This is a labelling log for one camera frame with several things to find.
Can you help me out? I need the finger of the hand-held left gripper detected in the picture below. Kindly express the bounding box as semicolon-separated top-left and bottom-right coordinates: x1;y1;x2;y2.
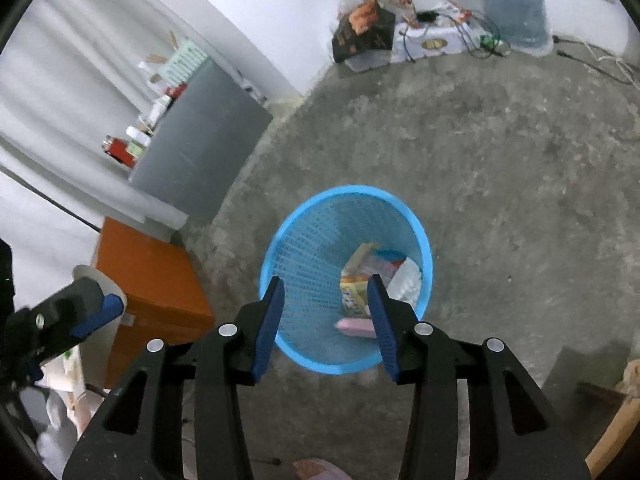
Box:
7;276;126;361

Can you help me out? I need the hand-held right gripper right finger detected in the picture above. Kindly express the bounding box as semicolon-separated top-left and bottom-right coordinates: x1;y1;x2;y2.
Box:
366;274;588;480

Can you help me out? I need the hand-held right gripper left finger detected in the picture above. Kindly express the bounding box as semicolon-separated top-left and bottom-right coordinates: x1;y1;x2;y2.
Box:
61;275;287;480

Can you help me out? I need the pink packet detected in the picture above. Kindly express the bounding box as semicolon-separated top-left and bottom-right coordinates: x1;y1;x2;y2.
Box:
334;316;377;340

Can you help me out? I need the cream yellow snack packet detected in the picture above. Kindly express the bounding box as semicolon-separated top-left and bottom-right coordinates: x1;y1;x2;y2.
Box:
340;242;381;318

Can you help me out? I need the blue plastic basket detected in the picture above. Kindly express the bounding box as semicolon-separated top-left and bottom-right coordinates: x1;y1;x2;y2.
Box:
258;185;434;376

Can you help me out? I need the orange wooden cabinet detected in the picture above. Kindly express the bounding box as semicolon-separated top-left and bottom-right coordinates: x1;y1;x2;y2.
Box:
92;216;216;391

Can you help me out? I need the pink slipper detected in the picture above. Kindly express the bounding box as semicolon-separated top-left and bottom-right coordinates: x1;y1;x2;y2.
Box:
292;457;351;480

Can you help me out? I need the red bottle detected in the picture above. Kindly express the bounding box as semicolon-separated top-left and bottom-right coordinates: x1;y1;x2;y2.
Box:
102;135;138;167

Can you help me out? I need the grey cabinet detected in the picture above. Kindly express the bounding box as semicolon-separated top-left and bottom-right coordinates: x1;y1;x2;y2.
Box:
127;57;275;226

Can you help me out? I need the white curtain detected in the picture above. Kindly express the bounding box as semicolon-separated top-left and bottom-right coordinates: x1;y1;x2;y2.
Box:
0;0;241;233

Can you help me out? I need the wooden chair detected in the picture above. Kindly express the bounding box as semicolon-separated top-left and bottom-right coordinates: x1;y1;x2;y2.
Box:
585;360;640;478

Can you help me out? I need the mint green organizer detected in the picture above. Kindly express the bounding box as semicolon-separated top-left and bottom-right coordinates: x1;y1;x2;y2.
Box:
162;37;210;83

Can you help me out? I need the white flat box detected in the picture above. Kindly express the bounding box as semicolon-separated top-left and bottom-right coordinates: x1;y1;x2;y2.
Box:
390;20;473;64

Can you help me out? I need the dark snack box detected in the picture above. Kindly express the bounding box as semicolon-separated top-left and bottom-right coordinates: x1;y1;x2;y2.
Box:
331;0;397;64

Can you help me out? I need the clear water jug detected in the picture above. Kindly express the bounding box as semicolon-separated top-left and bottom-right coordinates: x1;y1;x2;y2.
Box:
462;0;555;58

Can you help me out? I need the thin black cable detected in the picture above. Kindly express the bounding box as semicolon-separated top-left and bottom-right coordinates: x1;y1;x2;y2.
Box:
0;166;103;233

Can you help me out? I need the white cable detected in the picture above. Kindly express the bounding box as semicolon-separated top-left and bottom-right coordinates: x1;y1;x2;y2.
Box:
552;35;640;86

